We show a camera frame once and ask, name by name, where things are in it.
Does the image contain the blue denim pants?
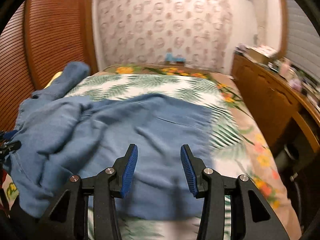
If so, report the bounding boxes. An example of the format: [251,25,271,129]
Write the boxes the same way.
[4,62,212,220]

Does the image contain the blue item at headboard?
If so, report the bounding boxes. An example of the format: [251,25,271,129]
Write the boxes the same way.
[164,53,185,63]

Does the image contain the wooden sideboard cabinet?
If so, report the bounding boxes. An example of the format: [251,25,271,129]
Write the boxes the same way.
[232,53,319,154]

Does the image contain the window roller blind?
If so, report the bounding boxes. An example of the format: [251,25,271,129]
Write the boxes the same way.
[286,0,320,81]

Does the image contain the wooden louvered wardrobe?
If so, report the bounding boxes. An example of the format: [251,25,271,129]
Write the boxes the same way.
[1,0,98,131]

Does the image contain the palm leaf print blanket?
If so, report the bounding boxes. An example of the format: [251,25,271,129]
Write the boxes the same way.
[67,74,253,239]

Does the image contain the floral bed sheet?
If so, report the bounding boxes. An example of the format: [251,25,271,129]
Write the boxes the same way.
[4,64,302,240]

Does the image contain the patterned wall curtain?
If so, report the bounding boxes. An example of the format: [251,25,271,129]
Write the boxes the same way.
[97,0,233,72]

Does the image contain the cardboard box on cabinet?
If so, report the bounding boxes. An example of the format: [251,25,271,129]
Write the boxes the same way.
[246,45,278,64]

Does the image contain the pink bottle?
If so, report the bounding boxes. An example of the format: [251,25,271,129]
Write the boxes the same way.
[279,58,291,78]

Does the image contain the yellow plush toy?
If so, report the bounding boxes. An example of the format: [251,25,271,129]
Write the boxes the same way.
[45,71,62,88]

